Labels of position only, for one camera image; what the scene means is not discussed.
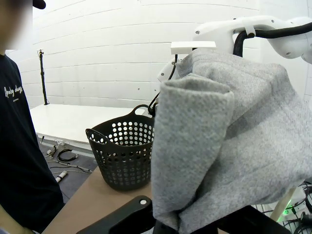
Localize person in black t-shirt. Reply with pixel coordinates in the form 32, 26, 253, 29
0, 0, 65, 234

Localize white cylinder plug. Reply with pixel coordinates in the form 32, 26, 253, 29
55, 170, 68, 183

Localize dark grey perforated basket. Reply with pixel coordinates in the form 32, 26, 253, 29
85, 104, 156, 191

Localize white background table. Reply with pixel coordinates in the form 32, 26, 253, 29
29, 103, 156, 153

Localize device with green light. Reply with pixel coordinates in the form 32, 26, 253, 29
280, 192, 304, 221

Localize grey training pants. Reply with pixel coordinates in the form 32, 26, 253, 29
150, 47, 312, 234

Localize black cap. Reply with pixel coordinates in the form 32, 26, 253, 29
32, 0, 47, 10

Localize white cable connectors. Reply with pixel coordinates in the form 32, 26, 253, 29
46, 143, 61, 159

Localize black tripod stand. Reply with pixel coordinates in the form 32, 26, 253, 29
37, 48, 50, 106

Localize thin black camera cable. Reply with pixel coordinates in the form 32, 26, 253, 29
147, 54, 179, 117

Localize black floor cables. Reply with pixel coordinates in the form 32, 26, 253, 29
291, 180, 312, 234

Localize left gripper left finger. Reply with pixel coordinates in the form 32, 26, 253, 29
77, 195, 156, 234

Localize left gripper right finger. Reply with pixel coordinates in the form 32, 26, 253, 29
218, 205, 292, 234

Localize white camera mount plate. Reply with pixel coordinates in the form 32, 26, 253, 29
170, 40, 217, 55

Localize grey floor cable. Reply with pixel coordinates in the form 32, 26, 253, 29
47, 159, 93, 175

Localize black cable loop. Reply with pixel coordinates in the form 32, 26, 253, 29
57, 148, 79, 163

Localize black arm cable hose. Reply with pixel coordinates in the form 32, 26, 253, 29
233, 22, 312, 58

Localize white slanted post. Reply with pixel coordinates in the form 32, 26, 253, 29
270, 186, 297, 222

